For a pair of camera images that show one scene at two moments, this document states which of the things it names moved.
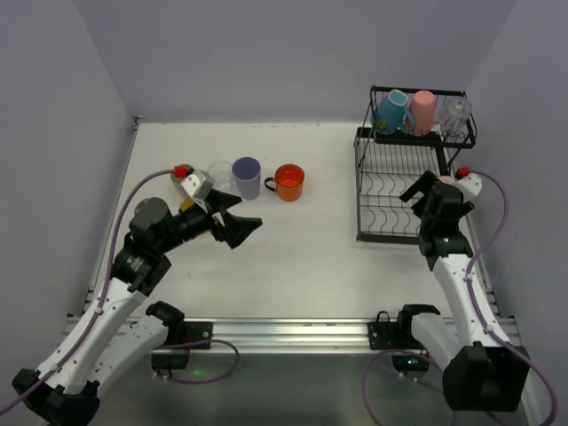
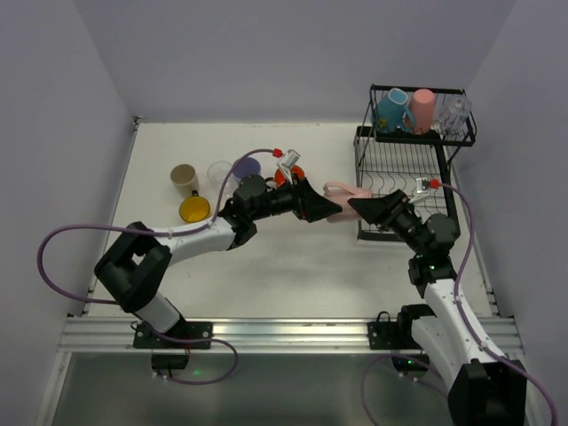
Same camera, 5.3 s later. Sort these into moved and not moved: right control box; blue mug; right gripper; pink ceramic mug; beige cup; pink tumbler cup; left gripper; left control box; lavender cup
Moved: pink ceramic mug; left gripper; right gripper
Not moved: pink tumbler cup; right control box; lavender cup; blue mug; beige cup; left control box
